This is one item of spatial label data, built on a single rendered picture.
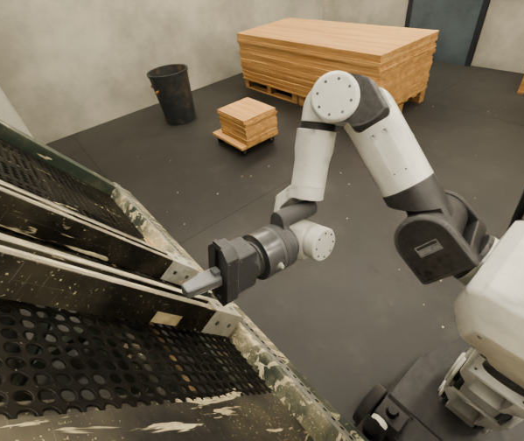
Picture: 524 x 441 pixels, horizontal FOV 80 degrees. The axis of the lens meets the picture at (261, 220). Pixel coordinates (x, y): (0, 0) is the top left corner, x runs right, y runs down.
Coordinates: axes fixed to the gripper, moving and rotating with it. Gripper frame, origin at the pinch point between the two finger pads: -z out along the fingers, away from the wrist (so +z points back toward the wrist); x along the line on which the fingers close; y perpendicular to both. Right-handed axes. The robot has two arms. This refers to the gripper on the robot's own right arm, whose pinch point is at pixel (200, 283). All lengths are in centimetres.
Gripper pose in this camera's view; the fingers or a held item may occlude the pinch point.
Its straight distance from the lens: 51.8
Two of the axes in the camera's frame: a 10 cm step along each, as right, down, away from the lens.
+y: 6.5, 4.5, -6.2
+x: 0.6, -8.4, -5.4
